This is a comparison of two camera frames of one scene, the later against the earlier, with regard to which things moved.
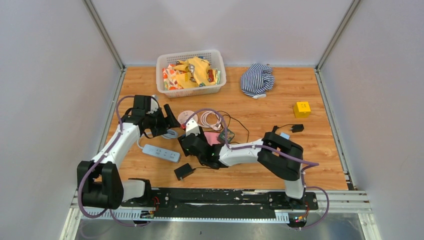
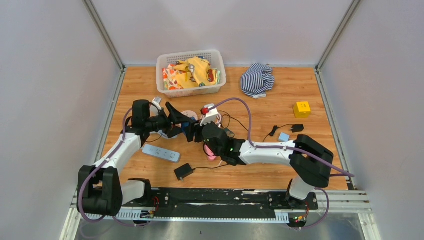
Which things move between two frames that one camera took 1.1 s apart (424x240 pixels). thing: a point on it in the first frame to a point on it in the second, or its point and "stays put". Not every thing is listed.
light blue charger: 285,135 stays put
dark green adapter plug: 230,136 stays put
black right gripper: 181,139 to 195,128
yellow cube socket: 302,109 stays put
